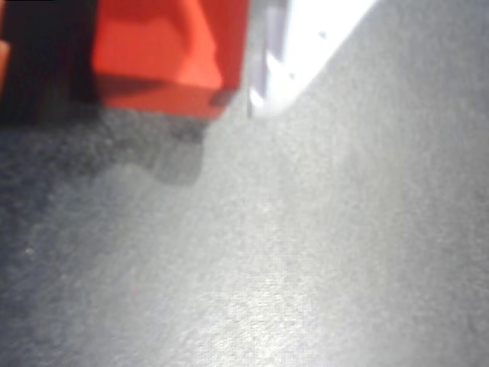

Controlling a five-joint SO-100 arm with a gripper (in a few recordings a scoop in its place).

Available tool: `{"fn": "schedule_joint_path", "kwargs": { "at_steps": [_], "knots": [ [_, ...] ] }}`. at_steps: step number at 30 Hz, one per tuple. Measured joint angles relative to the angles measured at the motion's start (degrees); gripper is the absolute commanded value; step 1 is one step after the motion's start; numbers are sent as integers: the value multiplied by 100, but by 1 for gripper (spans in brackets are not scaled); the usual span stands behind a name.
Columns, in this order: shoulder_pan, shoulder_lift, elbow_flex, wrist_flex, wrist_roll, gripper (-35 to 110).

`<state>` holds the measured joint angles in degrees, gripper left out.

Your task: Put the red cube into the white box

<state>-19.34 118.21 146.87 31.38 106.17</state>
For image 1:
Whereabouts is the black table mat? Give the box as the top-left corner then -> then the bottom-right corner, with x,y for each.
0,0 -> 489,367

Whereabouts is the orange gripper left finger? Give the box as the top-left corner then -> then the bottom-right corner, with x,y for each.
0,0 -> 99,125

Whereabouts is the red cube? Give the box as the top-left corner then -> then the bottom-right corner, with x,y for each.
90,0 -> 251,120

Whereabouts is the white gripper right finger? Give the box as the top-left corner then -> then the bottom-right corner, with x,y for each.
244,0 -> 380,118

